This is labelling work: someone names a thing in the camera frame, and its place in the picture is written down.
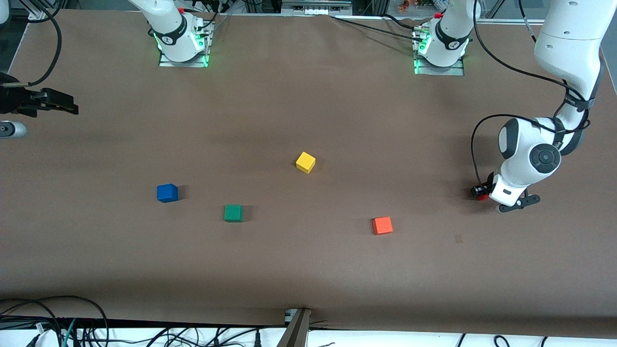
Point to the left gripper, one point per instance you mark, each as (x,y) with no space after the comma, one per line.
(483,190)

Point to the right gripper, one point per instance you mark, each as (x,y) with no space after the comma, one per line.
(13,101)

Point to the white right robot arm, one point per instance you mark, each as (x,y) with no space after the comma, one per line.
(171,29)

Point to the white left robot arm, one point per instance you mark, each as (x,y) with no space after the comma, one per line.
(569,29)

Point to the orange wooden block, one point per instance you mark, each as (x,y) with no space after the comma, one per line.
(382,226)

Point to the blue wooden block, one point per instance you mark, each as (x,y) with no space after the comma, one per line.
(167,193)

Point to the yellow wooden block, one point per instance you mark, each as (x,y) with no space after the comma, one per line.
(305,162)

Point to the green wooden block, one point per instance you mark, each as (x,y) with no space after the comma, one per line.
(233,213)

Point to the grey power strip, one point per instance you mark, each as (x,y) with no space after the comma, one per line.
(315,7)

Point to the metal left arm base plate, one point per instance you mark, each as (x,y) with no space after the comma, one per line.
(441,71)

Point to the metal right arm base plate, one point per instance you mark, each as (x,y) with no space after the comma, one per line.
(185,63)

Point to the aluminium strut bracket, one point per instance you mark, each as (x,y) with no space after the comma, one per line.
(295,332)

